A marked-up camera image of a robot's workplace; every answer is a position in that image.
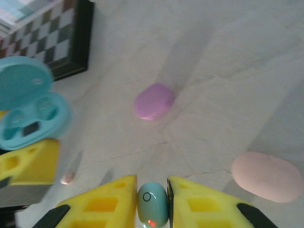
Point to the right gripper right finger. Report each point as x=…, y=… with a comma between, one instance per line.
x=202, y=209

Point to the magenta earbud charging case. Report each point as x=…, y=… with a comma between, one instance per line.
x=154, y=102

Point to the pink earbud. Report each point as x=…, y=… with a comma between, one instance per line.
x=67, y=178

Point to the teal earbud charging case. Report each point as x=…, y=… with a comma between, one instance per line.
x=23, y=80

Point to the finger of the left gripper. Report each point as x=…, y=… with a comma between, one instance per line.
x=28, y=166
x=2, y=115

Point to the teal earbud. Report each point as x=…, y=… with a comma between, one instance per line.
x=153, y=206

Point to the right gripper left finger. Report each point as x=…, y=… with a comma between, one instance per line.
x=102, y=204

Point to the pink earbud charging case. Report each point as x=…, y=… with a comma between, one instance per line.
x=267, y=177

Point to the black folding chessboard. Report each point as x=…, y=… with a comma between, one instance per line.
x=59, y=35

